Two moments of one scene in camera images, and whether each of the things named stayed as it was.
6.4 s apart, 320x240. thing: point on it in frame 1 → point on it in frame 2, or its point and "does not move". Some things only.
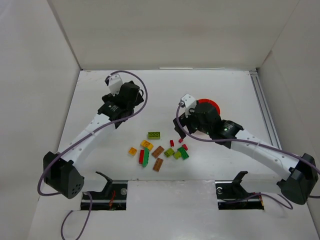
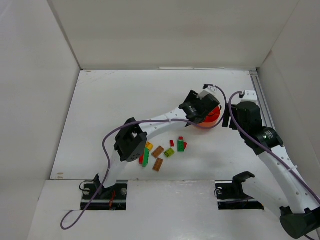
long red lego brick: [141, 158] does not move
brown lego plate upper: [157, 152] does not move
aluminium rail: [257, 84] does not move
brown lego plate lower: [158, 164] does not move
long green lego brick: [146, 156] does not move
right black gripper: [182, 124] → [231, 121]
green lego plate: [184, 153] → [180, 146]
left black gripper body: [135, 92] → [210, 103]
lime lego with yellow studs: [169, 152] does not move
